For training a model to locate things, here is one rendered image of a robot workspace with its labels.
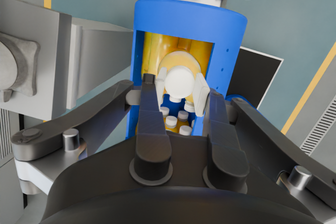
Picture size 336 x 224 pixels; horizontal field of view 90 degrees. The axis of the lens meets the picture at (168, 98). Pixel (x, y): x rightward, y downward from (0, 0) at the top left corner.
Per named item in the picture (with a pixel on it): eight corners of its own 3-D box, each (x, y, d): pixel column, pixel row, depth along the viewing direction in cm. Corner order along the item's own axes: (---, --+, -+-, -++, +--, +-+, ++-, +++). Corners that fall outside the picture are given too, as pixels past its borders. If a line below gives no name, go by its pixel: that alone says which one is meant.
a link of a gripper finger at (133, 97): (150, 109, 15) (116, 104, 15) (156, 91, 19) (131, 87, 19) (152, 93, 14) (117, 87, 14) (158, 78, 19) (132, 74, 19)
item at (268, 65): (172, 168, 201) (171, 178, 187) (219, 40, 148) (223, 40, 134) (213, 179, 203) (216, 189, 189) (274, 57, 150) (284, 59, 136)
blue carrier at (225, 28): (132, 192, 89) (105, 258, 63) (151, 11, 58) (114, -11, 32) (184, 206, 87) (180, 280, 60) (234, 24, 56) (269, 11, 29)
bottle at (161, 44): (147, 25, 42) (140, 94, 49) (172, 29, 39) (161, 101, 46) (161, 28, 48) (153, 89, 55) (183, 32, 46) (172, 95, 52)
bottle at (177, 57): (164, 47, 40) (154, 53, 22) (194, 48, 40) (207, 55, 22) (163, 76, 42) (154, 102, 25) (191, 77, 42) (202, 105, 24)
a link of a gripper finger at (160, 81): (159, 110, 16) (151, 109, 16) (164, 88, 23) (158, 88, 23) (163, 80, 15) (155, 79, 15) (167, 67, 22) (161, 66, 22)
